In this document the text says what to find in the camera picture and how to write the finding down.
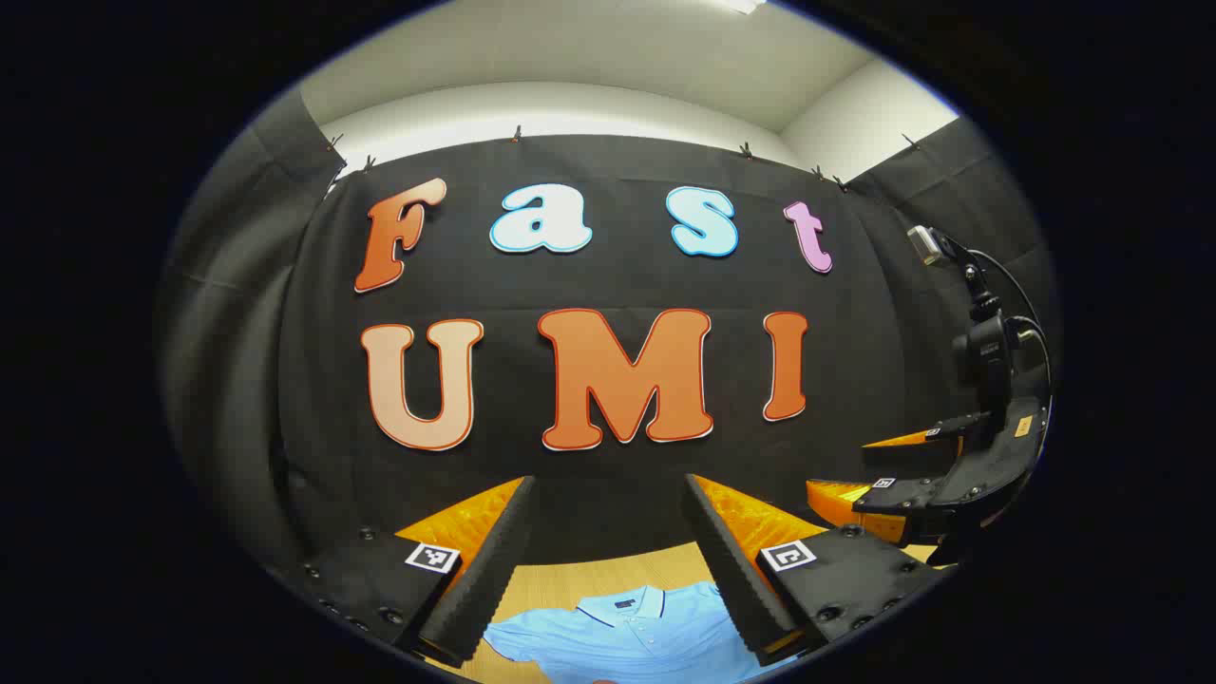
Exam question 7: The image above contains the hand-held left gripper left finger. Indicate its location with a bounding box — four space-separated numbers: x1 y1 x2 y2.
296 475 538 669

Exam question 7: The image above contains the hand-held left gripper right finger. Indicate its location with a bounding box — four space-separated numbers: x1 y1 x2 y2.
682 473 941 668

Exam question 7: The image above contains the light blue T-shirt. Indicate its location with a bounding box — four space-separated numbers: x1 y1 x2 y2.
483 581 789 684

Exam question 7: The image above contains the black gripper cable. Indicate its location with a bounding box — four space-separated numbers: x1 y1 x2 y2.
969 245 1055 405

